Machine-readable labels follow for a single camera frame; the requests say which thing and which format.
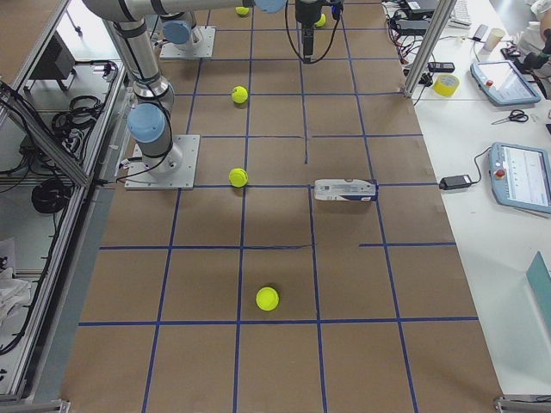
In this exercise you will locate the white blue tennis ball can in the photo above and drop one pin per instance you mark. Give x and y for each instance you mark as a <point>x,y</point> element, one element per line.
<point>346,190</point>

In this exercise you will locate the tennis ball far centre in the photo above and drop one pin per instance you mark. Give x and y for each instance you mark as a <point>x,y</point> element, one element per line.
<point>321,21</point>

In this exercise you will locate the tennis ball far left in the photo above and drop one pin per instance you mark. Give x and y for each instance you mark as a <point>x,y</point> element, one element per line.
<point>242,11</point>

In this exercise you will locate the tennis ball near base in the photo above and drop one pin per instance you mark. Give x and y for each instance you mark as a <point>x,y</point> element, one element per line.
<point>239,94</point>

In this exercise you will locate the tennis ball middle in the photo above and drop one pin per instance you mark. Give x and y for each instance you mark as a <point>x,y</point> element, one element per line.
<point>238,177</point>

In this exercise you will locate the tennis ball front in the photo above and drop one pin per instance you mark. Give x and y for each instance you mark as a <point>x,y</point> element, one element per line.
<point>267,298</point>

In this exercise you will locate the black phone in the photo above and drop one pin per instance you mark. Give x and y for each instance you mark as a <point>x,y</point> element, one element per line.
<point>441,67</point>

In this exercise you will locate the yellow tape roll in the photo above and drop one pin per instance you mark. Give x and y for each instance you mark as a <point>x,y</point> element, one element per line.
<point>446,84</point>

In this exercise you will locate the paper cup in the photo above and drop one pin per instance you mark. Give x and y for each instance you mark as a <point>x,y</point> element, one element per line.
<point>493,39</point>

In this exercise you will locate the far teach pendant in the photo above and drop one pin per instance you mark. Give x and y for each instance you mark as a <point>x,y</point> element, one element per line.
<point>503,83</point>

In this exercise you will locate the teach pendant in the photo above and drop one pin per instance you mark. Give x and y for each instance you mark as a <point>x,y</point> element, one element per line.
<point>503,83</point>
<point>520,176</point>

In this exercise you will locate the black power adapter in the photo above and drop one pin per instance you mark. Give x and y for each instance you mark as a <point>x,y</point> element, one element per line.
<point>455,182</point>

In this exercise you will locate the black scissors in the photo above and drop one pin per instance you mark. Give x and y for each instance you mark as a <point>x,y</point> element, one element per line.
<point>515,115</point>

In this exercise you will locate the near teach pendant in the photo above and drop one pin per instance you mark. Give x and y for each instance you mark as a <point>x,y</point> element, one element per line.
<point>520,176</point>

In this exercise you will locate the white crumpled cloth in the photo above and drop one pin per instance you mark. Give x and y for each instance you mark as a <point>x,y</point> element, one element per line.
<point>15,292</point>

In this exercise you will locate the aluminium frame post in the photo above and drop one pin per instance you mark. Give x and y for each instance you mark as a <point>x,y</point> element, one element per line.
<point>437,24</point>

